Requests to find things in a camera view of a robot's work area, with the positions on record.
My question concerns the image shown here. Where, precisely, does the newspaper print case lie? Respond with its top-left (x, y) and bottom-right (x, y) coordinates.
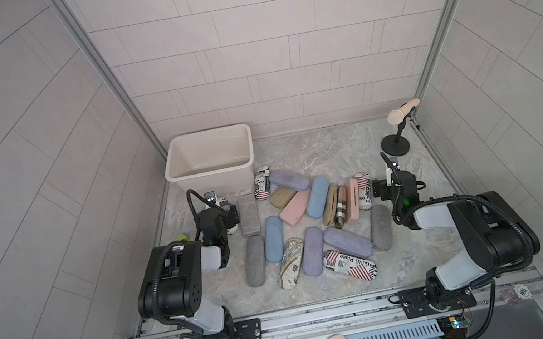
top-left (216, 196), bottom-right (240, 235)

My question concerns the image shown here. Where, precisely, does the dark grey oval case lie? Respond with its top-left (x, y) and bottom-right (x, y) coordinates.
top-left (245, 235), bottom-right (266, 288)

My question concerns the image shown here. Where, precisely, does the blue oval case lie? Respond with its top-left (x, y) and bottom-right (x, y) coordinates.
top-left (265, 216), bottom-right (285, 264)

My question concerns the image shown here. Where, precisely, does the cream patterned glasses case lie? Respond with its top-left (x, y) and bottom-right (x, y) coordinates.
top-left (279, 237), bottom-right (304, 290)

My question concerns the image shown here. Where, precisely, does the grey rectangular fabric case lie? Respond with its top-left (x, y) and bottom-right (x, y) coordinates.
top-left (237, 194), bottom-right (261, 237)

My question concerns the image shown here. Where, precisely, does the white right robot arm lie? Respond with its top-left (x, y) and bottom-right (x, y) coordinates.
top-left (371, 170), bottom-right (541, 319)

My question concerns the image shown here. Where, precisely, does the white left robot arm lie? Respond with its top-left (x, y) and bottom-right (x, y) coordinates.
top-left (137, 204), bottom-right (261, 339)

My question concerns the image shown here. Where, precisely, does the cream plastic storage box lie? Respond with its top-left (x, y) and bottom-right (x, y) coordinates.
top-left (165, 124), bottom-right (255, 194)

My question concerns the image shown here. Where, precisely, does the flag print case right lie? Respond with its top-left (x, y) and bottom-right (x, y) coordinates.
top-left (354, 172), bottom-right (374, 211)

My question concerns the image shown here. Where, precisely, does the flag print case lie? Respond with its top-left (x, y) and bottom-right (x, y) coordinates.
top-left (354, 172), bottom-right (374, 211)
top-left (253, 165), bottom-right (271, 201)

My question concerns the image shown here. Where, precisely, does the pink microphone on black stand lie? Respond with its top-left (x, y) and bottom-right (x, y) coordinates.
top-left (381, 98), bottom-right (421, 157)

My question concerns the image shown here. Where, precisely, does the grey oval case right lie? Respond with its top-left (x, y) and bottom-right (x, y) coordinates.
top-left (370, 204), bottom-right (393, 252)

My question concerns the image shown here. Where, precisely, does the flag print case upper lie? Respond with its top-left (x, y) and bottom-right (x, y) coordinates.
top-left (253, 165), bottom-right (271, 201)

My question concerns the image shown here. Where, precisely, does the plaid brown case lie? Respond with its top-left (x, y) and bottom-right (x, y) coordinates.
top-left (334, 185), bottom-right (348, 229)

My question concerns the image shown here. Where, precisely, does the tan case upper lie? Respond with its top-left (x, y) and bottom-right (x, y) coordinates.
top-left (269, 187), bottom-right (297, 209)

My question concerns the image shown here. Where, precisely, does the beige case middle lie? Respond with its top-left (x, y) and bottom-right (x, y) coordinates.
top-left (322, 183), bottom-right (339, 227)

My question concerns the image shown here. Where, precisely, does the purple case lower right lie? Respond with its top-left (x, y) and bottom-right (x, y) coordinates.
top-left (323, 227), bottom-right (374, 259)

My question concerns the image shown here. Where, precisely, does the purple case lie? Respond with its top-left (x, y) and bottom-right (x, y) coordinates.
top-left (323, 227), bottom-right (374, 259)
top-left (269, 170), bottom-right (310, 192)

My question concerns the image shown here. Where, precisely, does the pink case middle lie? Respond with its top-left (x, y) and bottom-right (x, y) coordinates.
top-left (280, 190), bottom-right (311, 227)

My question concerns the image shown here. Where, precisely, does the light blue case middle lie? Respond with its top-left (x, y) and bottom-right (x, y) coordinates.
top-left (306, 176), bottom-right (330, 219)

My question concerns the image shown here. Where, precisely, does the purple case upper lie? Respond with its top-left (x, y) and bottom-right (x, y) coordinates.
top-left (269, 170), bottom-right (310, 192)

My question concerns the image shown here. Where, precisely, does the flag newspaper case front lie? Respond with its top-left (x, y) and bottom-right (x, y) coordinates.
top-left (323, 250), bottom-right (378, 282)

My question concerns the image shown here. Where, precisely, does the lilac case lower middle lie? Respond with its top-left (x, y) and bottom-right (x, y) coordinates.
top-left (302, 227), bottom-right (324, 277)

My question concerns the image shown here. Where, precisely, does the right circuit board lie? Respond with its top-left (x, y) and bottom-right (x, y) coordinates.
top-left (436, 314), bottom-right (475, 339)

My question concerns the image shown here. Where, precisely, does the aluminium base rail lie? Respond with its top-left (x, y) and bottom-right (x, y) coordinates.
top-left (137, 261), bottom-right (543, 339)

